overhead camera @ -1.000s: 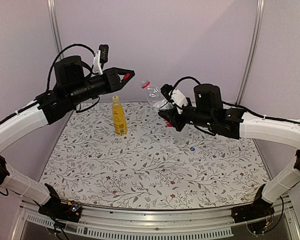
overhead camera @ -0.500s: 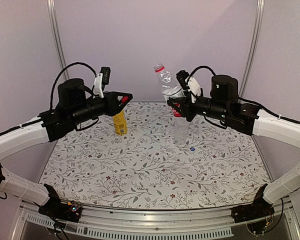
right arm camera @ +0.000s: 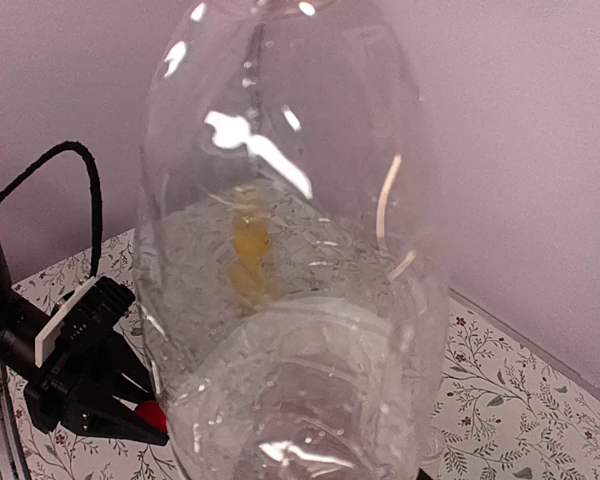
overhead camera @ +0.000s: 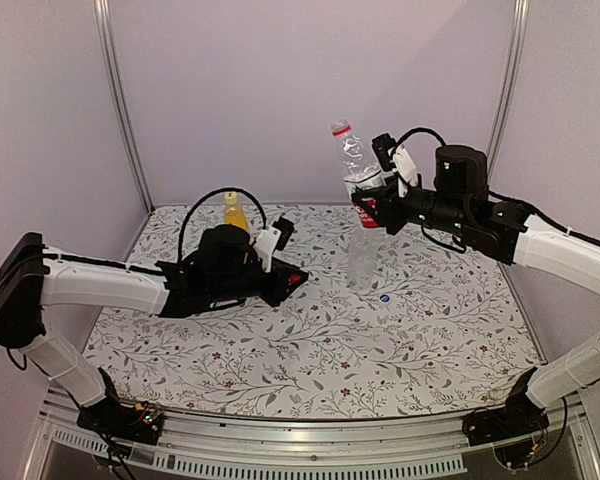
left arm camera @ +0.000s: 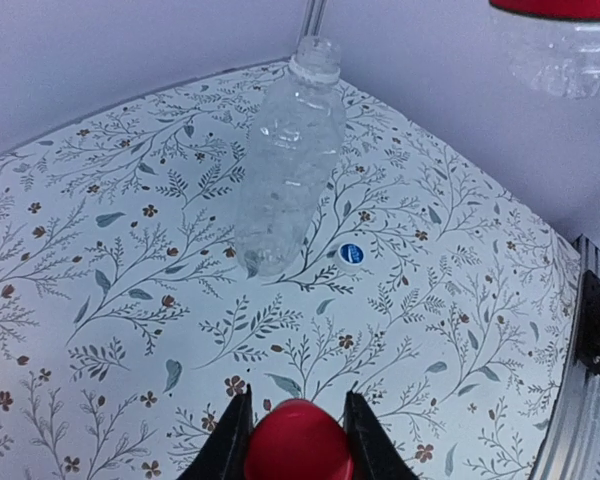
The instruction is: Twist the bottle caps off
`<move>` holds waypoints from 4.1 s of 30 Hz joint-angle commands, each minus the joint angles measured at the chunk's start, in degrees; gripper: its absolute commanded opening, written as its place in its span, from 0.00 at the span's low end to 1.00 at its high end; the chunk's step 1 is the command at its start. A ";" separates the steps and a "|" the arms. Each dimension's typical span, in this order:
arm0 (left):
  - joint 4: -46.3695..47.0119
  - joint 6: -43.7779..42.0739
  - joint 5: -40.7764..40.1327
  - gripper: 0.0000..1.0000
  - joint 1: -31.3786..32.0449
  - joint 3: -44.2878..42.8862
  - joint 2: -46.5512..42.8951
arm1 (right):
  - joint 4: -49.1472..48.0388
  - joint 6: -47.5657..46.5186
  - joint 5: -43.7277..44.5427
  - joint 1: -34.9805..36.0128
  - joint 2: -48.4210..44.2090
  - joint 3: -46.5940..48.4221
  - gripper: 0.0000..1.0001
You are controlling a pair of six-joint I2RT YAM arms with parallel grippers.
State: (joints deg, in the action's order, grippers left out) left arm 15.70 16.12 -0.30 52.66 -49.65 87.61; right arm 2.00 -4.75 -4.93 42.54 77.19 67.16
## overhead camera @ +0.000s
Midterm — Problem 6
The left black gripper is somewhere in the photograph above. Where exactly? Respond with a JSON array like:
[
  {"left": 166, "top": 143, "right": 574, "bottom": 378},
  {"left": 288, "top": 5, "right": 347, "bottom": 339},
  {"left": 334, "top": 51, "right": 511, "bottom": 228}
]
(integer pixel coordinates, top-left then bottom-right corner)
[{"left": 210, "top": 258, "right": 309, "bottom": 308}]

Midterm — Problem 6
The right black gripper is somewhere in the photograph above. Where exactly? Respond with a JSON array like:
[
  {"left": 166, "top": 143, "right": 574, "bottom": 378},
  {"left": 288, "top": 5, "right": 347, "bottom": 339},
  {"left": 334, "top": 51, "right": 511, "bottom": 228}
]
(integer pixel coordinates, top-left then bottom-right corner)
[{"left": 353, "top": 173, "right": 471, "bottom": 235}]

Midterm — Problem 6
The red cap water bottle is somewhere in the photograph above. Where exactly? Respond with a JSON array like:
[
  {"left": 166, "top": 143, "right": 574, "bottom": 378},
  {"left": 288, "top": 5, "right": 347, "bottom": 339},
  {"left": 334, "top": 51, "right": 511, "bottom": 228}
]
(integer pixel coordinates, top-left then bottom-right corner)
[{"left": 331, "top": 119, "right": 385, "bottom": 208}]

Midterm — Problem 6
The clear plastic bottle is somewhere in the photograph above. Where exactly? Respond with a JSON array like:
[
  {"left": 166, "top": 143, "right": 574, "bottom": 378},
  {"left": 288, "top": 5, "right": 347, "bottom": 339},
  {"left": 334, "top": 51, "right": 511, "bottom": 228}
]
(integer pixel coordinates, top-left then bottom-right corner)
[{"left": 347, "top": 228, "right": 379, "bottom": 292}]

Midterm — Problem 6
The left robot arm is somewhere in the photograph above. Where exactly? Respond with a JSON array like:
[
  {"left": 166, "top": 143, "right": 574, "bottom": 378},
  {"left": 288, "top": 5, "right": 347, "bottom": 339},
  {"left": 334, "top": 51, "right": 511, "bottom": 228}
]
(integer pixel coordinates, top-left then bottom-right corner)
[{"left": 0, "top": 225, "right": 309, "bottom": 434}]

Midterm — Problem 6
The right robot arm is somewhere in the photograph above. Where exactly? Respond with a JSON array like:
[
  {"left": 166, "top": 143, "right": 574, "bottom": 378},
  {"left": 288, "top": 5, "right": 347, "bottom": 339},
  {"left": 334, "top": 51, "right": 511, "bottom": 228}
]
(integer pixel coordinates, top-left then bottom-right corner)
[{"left": 352, "top": 135, "right": 600, "bottom": 436}]

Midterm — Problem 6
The yellow juice bottle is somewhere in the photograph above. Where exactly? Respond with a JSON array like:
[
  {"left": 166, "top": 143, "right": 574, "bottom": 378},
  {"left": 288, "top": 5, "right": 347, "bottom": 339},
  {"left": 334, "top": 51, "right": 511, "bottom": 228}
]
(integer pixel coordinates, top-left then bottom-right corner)
[{"left": 224, "top": 191, "right": 250, "bottom": 233}]

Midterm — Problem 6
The floral table mat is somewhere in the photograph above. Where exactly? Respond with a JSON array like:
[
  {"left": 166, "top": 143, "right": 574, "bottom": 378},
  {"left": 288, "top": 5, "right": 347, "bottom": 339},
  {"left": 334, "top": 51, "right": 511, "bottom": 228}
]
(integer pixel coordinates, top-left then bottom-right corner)
[{"left": 84, "top": 205, "right": 540, "bottom": 419}]

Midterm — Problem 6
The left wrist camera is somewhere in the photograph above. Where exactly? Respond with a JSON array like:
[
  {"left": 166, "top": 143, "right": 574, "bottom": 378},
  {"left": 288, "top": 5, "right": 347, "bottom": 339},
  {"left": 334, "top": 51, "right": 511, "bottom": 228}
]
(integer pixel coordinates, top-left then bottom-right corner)
[{"left": 253, "top": 216, "right": 295, "bottom": 273}]

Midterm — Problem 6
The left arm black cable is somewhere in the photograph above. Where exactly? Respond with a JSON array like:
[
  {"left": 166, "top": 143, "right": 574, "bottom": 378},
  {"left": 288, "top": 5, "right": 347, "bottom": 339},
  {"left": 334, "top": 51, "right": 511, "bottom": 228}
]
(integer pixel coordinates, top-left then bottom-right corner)
[{"left": 177, "top": 187, "right": 269, "bottom": 261}]

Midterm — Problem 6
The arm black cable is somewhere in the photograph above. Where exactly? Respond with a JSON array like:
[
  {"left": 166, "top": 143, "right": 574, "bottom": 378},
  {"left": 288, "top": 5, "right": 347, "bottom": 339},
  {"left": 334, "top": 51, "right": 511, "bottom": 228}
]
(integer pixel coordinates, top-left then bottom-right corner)
[
  {"left": 549, "top": 369, "right": 600, "bottom": 451},
  {"left": 177, "top": 187, "right": 269, "bottom": 261}
]

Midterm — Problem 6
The aluminium front rail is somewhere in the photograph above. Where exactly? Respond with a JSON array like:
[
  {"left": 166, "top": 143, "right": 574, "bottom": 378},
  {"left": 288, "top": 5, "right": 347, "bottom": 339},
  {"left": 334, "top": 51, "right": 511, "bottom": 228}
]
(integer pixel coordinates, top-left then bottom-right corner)
[{"left": 23, "top": 387, "right": 600, "bottom": 479}]

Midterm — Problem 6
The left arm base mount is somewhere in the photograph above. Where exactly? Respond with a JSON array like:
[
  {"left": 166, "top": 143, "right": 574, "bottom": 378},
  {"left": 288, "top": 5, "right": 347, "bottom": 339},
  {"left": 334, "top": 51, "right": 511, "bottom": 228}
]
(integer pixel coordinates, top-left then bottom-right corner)
[{"left": 77, "top": 368, "right": 164, "bottom": 446}]

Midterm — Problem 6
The right metal frame post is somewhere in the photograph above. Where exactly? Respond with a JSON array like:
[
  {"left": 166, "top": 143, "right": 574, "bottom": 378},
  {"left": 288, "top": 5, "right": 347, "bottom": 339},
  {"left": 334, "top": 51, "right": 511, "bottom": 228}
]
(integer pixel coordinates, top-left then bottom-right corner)
[{"left": 487, "top": 0, "right": 529, "bottom": 169}]

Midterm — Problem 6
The metal frame post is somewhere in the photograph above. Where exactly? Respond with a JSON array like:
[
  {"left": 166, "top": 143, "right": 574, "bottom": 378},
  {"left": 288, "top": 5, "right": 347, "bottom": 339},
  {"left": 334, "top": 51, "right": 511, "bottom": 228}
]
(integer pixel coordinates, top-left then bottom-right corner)
[
  {"left": 93, "top": 0, "right": 155, "bottom": 214},
  {"left": 487, "top": 0, "right": 529, "bottom": 169}
]

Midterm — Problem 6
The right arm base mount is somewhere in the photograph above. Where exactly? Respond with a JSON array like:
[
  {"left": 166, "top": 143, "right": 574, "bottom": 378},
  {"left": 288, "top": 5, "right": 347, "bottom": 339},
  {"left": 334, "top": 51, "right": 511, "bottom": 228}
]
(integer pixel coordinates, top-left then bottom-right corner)
[{"left": 462, "top": 367, "right": 549, "bottom": 469}]

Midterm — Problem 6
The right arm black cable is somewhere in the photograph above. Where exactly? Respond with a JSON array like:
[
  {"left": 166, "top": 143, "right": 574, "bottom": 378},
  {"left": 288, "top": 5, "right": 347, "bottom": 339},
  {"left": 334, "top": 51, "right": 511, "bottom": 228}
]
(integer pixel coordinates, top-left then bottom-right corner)
[{"left": 549, "top": 369, "right": 600, "bottom": 451}]

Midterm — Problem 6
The left metal frame post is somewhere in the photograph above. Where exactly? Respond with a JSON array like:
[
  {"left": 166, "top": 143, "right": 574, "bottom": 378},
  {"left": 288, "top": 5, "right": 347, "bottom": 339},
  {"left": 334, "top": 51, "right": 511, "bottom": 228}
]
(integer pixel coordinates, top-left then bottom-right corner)
[{"left": 93, "top": 0, "right": 155, "bottom": 214}]

